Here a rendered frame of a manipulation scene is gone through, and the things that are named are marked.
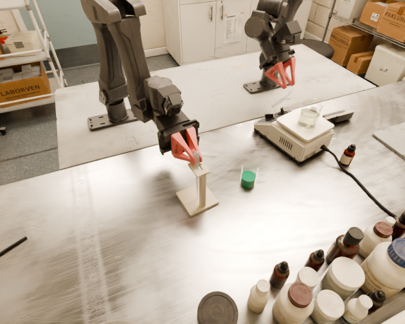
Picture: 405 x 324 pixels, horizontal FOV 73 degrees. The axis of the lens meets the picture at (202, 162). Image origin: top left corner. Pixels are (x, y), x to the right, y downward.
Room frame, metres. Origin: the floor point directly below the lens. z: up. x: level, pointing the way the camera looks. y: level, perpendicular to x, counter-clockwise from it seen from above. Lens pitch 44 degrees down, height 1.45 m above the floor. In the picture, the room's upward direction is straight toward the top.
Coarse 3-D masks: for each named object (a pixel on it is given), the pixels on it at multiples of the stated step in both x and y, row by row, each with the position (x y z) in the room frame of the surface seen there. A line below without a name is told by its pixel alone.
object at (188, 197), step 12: (192, 168) 0.41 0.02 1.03; (204, 168) 0.41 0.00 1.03; (204, 180) 0.40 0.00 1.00; (180, 192) 0.44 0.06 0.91; (192, 192) 0.44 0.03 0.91; (204, 192) 0.40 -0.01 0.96; (192, 204) 0.40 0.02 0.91; (204, 204) 0.40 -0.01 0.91; (216, 204) 0.41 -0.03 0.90; (192, 216) 0.37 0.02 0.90
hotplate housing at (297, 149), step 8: (256, 128) 0.70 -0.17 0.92; (264, 128) 0.67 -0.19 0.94; (272, 128) 0.65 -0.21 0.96; (280, 128) 0.63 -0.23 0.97; (264, 136) 0.67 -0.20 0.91; (272, 136) 0.64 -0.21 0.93; (280, 136) 0.62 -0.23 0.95; (288, 136) 0.60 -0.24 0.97; (296, 136) 0.59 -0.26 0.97; (320, 136) 0.59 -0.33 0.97; (328, 136) 0.60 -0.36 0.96; (280, 144) 0.61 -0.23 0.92; (288, 144) 0.59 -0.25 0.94; (296, 144) 0.57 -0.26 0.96; (304, 144) 0.56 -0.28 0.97; (312, 144) 0.56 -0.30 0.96; (320, 144) 0.59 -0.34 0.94; (328, 144) 0.61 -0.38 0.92; (288, 152) 0.58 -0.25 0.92; (296, 152) 0.56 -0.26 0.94; (304, 152) 0.55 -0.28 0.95; (312, 152) 0.57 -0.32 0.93; (296, 160) 0.56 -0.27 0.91; (304, 160) 0.56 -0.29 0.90
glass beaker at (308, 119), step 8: (304, 104) 0.64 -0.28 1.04; (312, 104) 0.64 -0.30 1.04; (320, 104) 0.63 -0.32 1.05; (304, 112) 0.61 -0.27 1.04; (312, 112) 0.59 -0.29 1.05; (320, 112) 0.61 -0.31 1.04; (304, 120) 0.60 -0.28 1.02; (312, 120) 0.60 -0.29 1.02; (304, 128) 0.60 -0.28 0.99; (312, 128) 0.60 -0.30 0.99
